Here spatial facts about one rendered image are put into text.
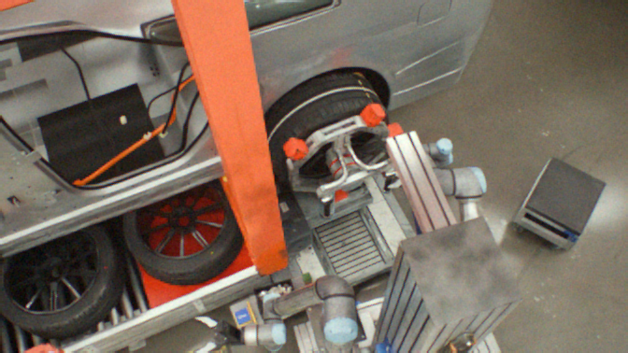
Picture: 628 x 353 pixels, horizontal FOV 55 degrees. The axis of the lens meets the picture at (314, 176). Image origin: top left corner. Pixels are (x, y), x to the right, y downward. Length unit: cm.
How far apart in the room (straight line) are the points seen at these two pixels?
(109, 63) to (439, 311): 250
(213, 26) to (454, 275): 89
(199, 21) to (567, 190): 278
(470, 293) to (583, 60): 347
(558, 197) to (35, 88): 301
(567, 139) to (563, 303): 116
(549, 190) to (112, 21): 260
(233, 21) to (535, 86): 334
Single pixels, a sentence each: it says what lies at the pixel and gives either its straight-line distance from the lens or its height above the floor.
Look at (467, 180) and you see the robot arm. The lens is 268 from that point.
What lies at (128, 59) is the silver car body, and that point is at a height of 92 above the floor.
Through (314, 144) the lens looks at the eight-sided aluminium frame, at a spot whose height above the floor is 109.
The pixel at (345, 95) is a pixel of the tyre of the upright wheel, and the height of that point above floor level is 117.
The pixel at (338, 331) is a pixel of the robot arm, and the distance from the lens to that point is 218.
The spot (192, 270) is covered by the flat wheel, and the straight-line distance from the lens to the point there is 333.
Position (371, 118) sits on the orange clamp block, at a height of 114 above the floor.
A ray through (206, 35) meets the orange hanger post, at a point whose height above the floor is 238.
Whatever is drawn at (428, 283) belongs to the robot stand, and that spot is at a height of 203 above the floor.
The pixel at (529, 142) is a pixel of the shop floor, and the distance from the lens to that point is 439.
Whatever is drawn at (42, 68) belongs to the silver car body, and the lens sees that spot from 367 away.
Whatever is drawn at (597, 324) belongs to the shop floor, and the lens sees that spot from 400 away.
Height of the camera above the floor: 357
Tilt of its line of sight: 62 degrees down
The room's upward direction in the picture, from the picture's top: 3 degrees counter-clockwise
